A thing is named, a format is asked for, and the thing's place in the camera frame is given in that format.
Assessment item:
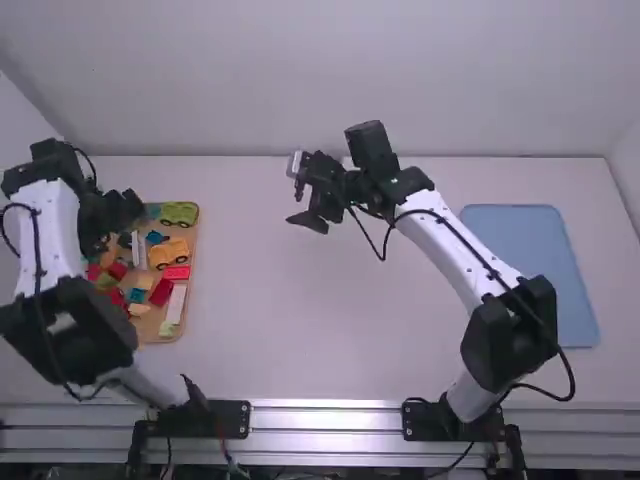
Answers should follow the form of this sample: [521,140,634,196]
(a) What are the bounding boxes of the yellow toy car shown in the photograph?
[147,238,193,272]

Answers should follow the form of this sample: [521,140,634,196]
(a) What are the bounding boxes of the silver rails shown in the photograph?
[0,398,640,472]

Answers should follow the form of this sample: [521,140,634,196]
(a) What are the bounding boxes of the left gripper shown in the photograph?
[97,187,149,237]

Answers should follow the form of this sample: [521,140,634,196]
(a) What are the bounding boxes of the green toy car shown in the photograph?
[158,201,198,229]

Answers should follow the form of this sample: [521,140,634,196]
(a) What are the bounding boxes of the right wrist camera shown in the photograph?
[285,150,307,180]

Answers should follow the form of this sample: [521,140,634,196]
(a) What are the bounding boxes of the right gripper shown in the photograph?
[285,150,347,236]

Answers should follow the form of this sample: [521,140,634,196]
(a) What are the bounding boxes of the long white toy brick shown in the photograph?
[164,283,189,324]

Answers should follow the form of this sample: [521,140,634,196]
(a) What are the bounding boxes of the white toy bar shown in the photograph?
[130,228,147,269]

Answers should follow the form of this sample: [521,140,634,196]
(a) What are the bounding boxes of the blue mat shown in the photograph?
[458,203,601,350]

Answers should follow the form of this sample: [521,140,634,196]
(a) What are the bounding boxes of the black cable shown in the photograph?
[0,203,24,261]
[348,200,399,263]
[513,299,577,404]

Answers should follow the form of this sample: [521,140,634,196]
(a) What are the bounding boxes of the tan tray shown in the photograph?
[82,200,201,346]

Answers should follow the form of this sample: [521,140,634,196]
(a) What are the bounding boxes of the pile of toy bricks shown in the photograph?
[83,230,157,320]

